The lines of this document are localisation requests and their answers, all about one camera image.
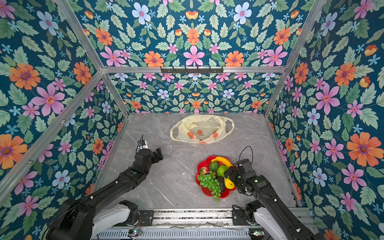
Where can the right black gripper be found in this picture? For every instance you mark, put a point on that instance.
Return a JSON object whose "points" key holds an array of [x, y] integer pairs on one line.
{"points": [[234, 172]]}

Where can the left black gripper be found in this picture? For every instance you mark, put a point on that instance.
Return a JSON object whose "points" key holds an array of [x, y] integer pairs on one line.
{"points": [[155, 158]]}

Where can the green fake lime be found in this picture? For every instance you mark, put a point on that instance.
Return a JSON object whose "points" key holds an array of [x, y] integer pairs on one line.
{"points": [[221, 170]]}

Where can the yellow fake banana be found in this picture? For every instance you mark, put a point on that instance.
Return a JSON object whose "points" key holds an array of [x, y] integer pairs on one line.
{"points": [[223, 160]]}

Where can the dark purple fake avocado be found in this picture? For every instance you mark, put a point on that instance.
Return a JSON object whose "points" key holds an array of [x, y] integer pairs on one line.
{"points": [[221, 183]]}

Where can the yellow fake lemon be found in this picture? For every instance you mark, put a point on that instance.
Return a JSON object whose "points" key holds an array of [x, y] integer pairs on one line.
{"points": [[229, 184]]}

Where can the green fake avocado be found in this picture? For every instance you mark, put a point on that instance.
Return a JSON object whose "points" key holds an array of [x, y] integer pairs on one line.
{"points": [[213, 166]]}

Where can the green fake grapes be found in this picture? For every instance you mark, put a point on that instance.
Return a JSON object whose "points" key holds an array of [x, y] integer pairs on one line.
{"points": [[209, 185]]}

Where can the red flower-shaped plastic plate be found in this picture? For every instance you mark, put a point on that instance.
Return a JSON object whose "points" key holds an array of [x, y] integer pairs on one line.
{"points": [[206, 163]]}

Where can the red fake strawberry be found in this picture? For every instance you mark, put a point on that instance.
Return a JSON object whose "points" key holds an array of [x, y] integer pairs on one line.
{"points": [[204, 170]]}

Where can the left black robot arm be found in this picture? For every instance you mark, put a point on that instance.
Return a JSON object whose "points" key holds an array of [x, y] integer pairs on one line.
{"points": [[75, 218]]}

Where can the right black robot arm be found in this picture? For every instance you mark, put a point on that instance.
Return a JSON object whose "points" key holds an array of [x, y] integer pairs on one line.
{"points": [[267, 210]]}

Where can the white vent grille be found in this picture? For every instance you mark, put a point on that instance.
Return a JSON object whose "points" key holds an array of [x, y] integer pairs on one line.
{"points": [[173, 234]]}

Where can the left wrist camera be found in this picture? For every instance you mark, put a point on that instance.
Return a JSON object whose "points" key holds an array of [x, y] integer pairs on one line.
{"points": [[142, 144]]}

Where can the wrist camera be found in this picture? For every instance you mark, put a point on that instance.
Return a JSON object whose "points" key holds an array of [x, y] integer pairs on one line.
{"points": [[245, 168], [142, 144]]}

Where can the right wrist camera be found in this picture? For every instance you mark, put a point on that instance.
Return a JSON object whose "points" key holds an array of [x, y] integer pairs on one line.
{"points": [[245, 168]]}

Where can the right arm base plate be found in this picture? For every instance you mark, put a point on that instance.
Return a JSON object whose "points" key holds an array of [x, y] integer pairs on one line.
{"points": [[245, 216]]}

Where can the aluminium front rail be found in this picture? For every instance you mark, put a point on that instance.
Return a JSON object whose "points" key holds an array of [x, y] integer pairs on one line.
{"points": [[219, 217]]}

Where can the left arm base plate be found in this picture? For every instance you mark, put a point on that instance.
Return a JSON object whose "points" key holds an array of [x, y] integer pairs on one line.
{"points": [[140, 218]]}

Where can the black hook rail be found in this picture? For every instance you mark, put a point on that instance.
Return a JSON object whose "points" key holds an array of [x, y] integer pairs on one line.
{"points": [[191, 70]]}

